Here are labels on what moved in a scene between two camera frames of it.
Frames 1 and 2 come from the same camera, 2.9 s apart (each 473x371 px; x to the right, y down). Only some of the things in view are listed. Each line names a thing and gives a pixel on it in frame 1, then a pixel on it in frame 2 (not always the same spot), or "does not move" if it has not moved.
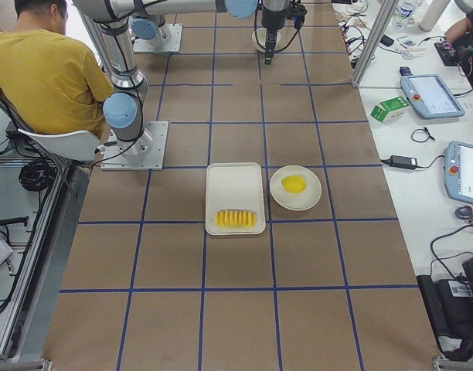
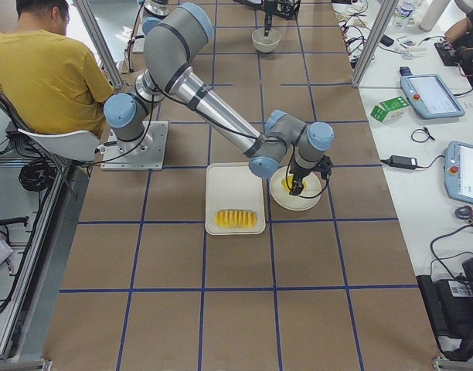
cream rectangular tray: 234,186 does not move
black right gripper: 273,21 to 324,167
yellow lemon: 294,184 does not move
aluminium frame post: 383,18 does not move
